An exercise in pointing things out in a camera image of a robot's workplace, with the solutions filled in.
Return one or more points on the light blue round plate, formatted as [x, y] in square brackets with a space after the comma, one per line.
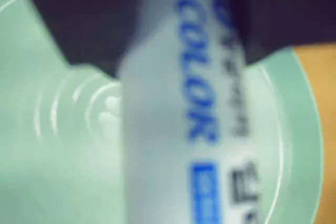
[52, 155]

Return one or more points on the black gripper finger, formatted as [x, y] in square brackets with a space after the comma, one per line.
[86, 19]
[283, 9]

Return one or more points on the blue capped white marker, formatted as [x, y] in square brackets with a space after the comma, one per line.
[157, 129]

